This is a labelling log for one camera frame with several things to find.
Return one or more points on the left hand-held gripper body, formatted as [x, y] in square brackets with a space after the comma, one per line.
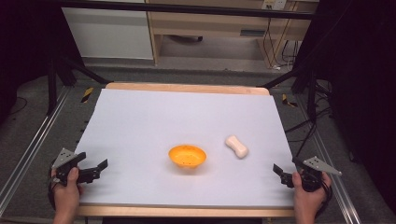
[67, 165]

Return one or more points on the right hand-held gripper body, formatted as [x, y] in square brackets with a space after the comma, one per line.
[313, 172]

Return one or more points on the orange perforated bowl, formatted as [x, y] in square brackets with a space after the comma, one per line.
[187, 156]

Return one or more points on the person's right hand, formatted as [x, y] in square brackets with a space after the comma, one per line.
[309, 197]

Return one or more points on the person's left hand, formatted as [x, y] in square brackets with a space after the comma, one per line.
[67, 194]

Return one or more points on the yellow black striped tape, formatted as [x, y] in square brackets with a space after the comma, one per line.
[87, 94]
[288, 101]

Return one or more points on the white table mat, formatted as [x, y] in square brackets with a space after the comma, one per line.
[186, 124]

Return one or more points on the wooden table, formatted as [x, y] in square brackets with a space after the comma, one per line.
[186, 88]

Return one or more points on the white cabinet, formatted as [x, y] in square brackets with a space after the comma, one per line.
[109, 34]

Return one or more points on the wooden desk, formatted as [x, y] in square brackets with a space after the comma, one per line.
[218, 25]

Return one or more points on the aluminium rail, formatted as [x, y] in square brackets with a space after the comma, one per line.
[31, 146]
[333, 174]

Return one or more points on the white wall socket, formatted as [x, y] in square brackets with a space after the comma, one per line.
[274, 4]

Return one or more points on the black metal frame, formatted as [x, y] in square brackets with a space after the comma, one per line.
[186, 10]

